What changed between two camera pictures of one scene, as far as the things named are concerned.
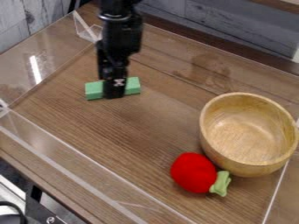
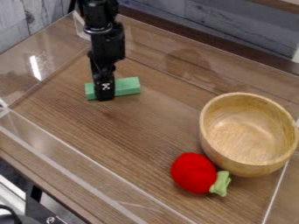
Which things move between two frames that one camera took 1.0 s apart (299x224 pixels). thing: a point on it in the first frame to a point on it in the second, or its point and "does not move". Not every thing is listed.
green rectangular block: x=95 y=88 does not move
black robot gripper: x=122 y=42 to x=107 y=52
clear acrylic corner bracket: x=90 y=32 does not move
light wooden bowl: x=248 y=132 does not move
